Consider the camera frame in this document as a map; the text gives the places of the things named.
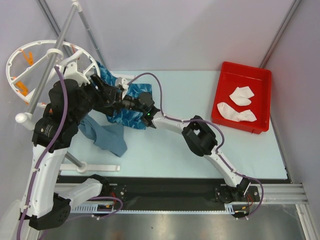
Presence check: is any white round clip hanger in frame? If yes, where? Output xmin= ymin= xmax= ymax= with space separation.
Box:
xmin=5 ymin=40 xmax=101 ymax=104

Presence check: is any grey drying rack frame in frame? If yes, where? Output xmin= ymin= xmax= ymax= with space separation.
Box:
xmin=15 ymin=0 xmax=135 ymax=174

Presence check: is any white sock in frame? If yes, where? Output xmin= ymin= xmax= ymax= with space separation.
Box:
xmin=229 ymin=86 xmax=255 ymax=107
xmin=217 ymin=102 xmax=257 ymax=123

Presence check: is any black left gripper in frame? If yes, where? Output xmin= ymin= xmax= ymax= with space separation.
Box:
xmin=70 ymin=73 xmax=118 ymax=125

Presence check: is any grey blue sock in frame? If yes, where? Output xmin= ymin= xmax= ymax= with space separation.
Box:
xmin=78 ymin=115 xmax=128 ymax=157

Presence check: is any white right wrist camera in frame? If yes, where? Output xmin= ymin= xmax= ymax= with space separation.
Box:
xmin=115 ymin=77 xmax=129 ymax=95

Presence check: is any orange clothes peg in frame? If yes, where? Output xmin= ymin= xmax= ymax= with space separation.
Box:
xmin=20 ymin=49 xmax=34 ymax=66
xmin=43 ymin=103 xmax=53 ymax=116
xmin=11 ymin=81 xmax=29 ymax=98

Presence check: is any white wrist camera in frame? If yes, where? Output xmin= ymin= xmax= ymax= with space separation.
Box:
xmin=56 ymin=61 xmax=90 ymax=86
xmin=115 ymin=77 xmax=129 ymax=95

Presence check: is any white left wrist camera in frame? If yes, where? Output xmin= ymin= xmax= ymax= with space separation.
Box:
xmin=56 ymin=61 xmax=90 ymax=86

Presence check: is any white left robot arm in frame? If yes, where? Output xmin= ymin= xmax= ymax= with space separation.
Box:
xmin=20 ymin=67 xmax=121 ymax=231

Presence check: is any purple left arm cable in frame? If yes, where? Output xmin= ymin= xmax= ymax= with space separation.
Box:
xmin=15 ymin=66 xmax=126 ymax=240

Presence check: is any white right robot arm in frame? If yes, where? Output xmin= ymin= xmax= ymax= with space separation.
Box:
xmin=115 ymin=92 xmax=251 ymax=201

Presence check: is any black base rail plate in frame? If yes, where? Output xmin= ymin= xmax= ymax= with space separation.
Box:
xmin=49 ymin=175 xmax=261 ymax=213

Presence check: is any blue patterned cloth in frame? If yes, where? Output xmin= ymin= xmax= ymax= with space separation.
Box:
xmin=93 ymin=60 xmax=154 ymax=131

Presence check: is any red plastic tray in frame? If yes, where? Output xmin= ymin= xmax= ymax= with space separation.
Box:
xmin=211 ymin=61 xmax=272 ymax=134

